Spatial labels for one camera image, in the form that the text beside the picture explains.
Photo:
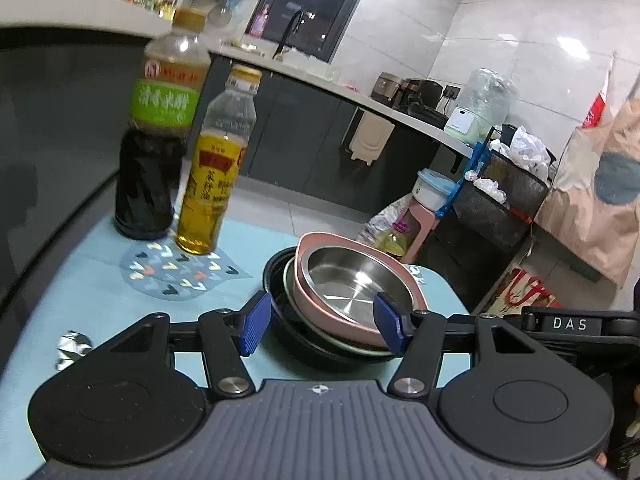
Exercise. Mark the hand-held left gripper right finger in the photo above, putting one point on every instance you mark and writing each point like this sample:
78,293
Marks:
387,322

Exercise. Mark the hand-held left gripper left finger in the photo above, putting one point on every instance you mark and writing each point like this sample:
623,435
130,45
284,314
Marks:
255,322

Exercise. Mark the pink square plate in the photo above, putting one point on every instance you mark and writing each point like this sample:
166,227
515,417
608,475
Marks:
340,327

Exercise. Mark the black plastic bowl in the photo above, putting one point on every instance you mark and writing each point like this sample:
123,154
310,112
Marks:
300,347

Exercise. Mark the stainless steel bowl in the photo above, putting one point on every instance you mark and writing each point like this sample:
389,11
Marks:
345,285

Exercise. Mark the red gift bag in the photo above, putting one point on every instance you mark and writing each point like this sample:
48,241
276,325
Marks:
525,290

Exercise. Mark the large yellow oil bottle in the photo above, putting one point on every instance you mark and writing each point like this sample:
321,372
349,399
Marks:
392,242

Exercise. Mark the grey heart-shaped patterned coaster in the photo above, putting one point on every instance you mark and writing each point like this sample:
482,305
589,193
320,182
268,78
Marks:
170,275

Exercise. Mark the pink stool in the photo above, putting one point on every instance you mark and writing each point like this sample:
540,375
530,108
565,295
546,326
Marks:
425,230

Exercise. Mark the patterned plastic bag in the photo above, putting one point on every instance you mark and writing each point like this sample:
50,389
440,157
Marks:
380,220

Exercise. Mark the beige patterned apron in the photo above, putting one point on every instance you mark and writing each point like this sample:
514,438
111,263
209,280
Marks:
600,210

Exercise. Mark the oil bottle yellow label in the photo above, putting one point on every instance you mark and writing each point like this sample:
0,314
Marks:
205,200

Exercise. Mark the blue lidded container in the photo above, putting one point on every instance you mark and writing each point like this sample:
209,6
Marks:
432,190

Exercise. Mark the black mesh cart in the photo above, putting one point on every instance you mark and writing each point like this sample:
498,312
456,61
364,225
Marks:
500,200

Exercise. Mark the light blue table cloth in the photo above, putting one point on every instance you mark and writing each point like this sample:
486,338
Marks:
100,290

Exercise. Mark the small white plastic bag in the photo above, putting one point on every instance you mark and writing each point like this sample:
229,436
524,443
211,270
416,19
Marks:
487,187

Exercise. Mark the dark sauce bottle green label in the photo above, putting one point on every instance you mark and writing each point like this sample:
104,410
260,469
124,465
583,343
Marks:
150,185

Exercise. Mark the large white plastic bag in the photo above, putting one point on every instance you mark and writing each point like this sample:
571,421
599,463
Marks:
522,152

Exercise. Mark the crumpled foil piece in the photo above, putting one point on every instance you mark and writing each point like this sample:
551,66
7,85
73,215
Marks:
74,350

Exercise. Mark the beige hanging bin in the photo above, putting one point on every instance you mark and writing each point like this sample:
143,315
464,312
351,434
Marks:
372,137

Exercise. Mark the dark kitchen cabinets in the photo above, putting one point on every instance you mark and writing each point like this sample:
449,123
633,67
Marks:
300,125

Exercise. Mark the white water dispenser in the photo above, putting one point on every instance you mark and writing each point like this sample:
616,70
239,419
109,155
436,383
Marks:
465,125

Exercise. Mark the black air fryer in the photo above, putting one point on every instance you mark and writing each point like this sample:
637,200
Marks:
425,102

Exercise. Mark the rice cooker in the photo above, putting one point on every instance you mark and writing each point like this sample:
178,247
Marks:
390,90

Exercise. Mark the black faucet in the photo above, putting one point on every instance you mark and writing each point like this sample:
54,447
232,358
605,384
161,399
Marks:
287,35

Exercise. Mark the pink soap bottle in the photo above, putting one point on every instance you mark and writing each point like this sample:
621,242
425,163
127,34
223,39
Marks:
259,22

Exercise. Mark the dark framed window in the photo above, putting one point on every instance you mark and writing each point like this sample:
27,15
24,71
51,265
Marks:
310,15

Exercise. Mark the white kitchen countertop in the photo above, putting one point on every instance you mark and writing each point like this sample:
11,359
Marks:
75,10

